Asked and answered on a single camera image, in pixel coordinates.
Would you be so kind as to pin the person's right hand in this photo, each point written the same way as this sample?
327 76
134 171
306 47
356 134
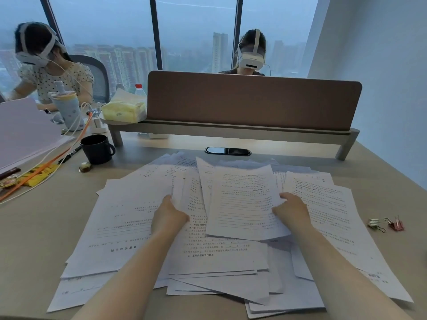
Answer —
295 213

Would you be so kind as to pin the black pen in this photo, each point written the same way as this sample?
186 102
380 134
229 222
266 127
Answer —
69 155

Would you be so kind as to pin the brown desk divider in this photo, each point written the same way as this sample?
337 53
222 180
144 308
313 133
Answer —
253 99

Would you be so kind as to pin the grey desk shelf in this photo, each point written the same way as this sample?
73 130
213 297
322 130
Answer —
253 130

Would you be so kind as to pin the black window mullion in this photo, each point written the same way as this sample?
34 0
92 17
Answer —
237 26
50 13
155 33

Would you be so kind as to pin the person's right forearm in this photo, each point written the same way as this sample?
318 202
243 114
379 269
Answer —
340 279

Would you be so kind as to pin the person's left forearm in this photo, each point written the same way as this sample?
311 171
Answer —
133 279

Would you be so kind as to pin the person's right thumb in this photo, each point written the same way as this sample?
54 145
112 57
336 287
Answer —
279 210

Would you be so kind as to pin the stack of blank paper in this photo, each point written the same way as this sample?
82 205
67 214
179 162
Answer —
23 133

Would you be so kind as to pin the red-capped water bottle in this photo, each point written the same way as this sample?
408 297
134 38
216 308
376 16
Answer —
140 89

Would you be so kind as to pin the person's left hand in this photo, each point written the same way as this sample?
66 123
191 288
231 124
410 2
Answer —
168 223

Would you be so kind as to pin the white headset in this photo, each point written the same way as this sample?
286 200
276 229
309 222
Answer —
31 58
252 59

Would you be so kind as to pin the brown snack bar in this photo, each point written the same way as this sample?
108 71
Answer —
9 173

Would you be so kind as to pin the black mug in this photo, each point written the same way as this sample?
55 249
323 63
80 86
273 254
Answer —
95 149

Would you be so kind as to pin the grey office chair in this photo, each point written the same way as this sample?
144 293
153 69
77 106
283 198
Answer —
96 76

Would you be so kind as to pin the green binder clip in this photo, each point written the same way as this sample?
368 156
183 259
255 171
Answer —
375 224

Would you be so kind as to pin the printed paper sheet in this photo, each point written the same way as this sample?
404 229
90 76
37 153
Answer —
216 258
242 203

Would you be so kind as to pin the pile of printed papers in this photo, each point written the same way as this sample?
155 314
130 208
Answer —
126 226

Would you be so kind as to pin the yellow tissue pack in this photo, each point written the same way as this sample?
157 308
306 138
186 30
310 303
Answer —
125 109

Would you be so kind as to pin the person's left fingers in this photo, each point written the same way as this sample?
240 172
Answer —
167 200

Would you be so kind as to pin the white power strip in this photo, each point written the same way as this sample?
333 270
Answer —
99 124

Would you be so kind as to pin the red binder clip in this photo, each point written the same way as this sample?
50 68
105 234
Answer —
397 224

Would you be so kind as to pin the light blue drinking bottle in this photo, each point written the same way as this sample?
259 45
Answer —
68 108

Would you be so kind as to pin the yellow snack packet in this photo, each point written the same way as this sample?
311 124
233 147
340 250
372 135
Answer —
40 174

